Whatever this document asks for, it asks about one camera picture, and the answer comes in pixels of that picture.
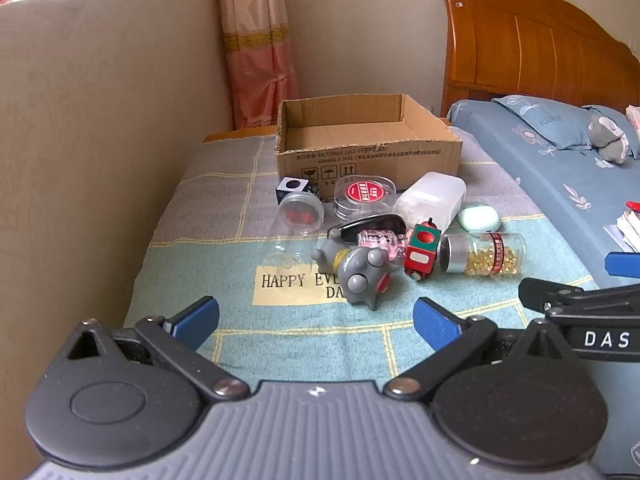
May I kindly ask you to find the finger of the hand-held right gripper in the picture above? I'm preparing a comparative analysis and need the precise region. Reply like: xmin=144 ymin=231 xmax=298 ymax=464
xmin=604 ymin=252 xmax=640 ymax=278
xmin=518 ymin=276 xmax=640 ymax=318

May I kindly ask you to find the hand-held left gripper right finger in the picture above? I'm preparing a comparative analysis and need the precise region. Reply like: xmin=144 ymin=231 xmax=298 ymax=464
xmin=382 ymin=297 xmax=576 ymax=403

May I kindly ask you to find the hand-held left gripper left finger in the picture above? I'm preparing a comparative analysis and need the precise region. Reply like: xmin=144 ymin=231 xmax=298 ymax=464
xmin=65 ymin=296 xmax=251 ymax=403

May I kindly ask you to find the red toy train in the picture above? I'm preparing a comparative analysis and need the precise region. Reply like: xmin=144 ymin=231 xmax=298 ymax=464
xmin=403 ymin=218 xmax=443 ymax=282

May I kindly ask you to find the glass bottle of yellow capsules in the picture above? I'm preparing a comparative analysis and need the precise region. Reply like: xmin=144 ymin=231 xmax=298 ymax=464
xmin=439 ymin=231 xmax=527 ymax=277

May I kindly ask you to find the grey toy figure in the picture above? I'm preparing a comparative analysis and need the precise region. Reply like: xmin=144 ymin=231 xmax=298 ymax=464
xmin=311 ymin=240 xmax=402 ymax=313

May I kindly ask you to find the pink clear keychain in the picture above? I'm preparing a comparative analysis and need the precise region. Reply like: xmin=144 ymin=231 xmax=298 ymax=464
xmin=356 ymin=228 xmax=408 ymax=263

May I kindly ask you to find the mint green earbud case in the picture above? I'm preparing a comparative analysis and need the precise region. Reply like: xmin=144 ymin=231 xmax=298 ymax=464
xmin=458 ymin=203 xmax=501 ymax=233

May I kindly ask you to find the white translucent plastic box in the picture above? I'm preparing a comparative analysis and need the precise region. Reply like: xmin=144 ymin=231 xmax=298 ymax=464
xmin=395 ymin=171 xmax=467 ymax=226

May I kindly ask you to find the clear round plastic jar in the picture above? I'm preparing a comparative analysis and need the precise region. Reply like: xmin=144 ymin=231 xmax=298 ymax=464
xmin=260 ymin=192 xmax=326 ymax=268

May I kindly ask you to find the black and white fidget cube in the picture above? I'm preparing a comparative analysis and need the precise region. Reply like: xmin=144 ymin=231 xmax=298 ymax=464
xmin=276 ymin=176 xmax=321 ymax=206

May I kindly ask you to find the cardboard box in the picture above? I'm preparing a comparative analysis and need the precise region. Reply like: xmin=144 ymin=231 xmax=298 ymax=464
xmin=274 ymin=93 xmax=464 ymax=202

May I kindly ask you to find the stack of papers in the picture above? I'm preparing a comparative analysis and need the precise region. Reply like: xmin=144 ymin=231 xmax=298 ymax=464
xmin=603 ymin=210 xmax=640 ymax=253

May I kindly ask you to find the blue floral bed sheet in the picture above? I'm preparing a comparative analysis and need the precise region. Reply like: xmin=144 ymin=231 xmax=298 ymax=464
xmin=446 ymin=99 xmax=640 ymax=476

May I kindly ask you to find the nail clipper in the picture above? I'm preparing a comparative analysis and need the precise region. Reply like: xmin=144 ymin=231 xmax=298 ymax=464
xmin=326 ymin=214 xmax=407 ymax=242

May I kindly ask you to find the grey plush toy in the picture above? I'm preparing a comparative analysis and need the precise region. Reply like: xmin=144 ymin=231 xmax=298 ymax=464
xmin=586 ymin=112 xmax=630 ymax=163

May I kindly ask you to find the clear square box red label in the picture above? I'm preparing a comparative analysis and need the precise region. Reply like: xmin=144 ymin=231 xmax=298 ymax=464
xmin=332 ymin=174 xmax=401 ymax=221

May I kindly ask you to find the wooden headboard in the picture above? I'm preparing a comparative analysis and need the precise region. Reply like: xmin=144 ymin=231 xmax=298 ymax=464
xmin=437 ymin=0 xmax=640 ymax=118

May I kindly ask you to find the pink curtain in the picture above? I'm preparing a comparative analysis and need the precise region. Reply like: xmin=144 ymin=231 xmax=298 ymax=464
xmin=215 ymin=0 xmax=301 ymax=131

